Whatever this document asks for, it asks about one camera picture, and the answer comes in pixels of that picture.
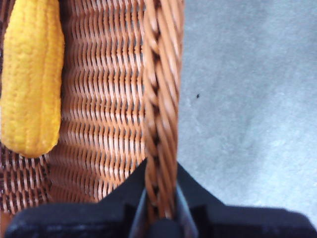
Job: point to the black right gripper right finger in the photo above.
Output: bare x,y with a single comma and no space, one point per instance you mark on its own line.
235,223

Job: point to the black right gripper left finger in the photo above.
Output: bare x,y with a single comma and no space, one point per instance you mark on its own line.
99,220

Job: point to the brown wicker basket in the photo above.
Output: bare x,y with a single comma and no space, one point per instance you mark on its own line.
111,99

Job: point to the yellow corn cob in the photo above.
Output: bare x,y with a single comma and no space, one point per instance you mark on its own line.
32,74

